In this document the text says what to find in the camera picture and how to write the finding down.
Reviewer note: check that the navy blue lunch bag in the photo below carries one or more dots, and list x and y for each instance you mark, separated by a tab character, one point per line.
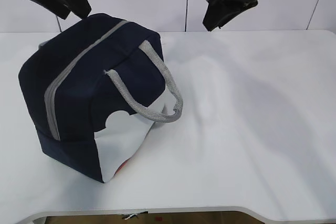
95	90

